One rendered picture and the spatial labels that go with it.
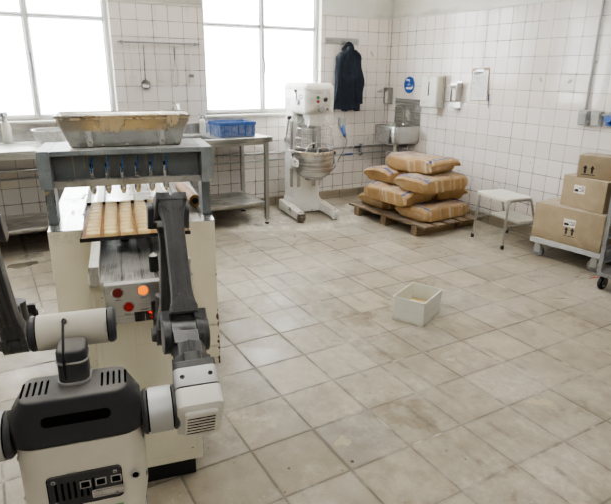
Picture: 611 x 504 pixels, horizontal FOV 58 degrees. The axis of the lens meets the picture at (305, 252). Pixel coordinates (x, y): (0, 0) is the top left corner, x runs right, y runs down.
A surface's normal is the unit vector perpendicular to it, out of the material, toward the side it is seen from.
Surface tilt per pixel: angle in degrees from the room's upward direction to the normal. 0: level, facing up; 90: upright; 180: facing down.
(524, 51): 90
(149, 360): 90
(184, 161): 90
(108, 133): 115
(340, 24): 90
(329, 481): 0
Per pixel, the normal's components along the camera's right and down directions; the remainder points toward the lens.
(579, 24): -0.87, 0.15
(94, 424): 0.32, 0.30
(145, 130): 0.28, 0.67
